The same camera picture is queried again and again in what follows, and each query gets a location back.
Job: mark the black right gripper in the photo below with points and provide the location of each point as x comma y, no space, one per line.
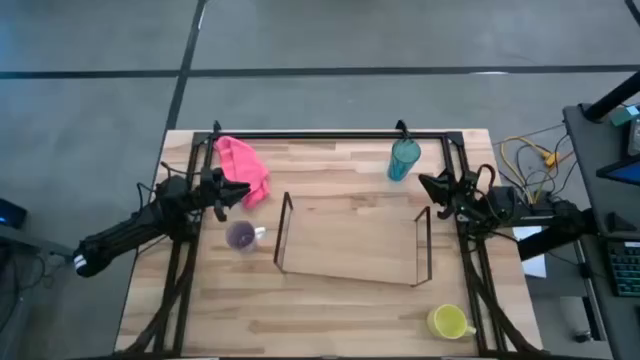
462,195

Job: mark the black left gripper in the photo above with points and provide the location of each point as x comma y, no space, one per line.
212,187

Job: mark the purple transparent mug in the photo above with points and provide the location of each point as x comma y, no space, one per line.
241,236

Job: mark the teal transparent tumbler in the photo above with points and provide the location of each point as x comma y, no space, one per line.
402,160

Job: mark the yellow mug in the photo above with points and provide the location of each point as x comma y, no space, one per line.
445,322

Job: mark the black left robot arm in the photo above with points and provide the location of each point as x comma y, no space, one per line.
125,232

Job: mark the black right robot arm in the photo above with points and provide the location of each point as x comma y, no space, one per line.
505,202

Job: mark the pink cloth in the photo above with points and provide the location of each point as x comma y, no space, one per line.
245,165

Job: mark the black support bar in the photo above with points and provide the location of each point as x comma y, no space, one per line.
540,247

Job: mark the white paper sheet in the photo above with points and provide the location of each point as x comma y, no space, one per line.
536,267

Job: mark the laptop with blue screen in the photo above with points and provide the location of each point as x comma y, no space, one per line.
625,174

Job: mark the teal box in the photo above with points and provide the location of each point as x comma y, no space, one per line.
622,116

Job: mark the black diagonal pole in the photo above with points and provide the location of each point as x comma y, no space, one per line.
615,95

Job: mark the grey device on desk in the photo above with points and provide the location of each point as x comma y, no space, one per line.
635,137

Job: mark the black keyboard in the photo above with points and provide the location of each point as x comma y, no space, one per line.
625,270

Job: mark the black device with blue light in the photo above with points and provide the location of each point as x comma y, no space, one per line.
11,215

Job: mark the dark grey desk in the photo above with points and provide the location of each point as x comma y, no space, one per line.
622,330

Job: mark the black triangular bracket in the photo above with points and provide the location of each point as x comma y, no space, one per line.
616,225

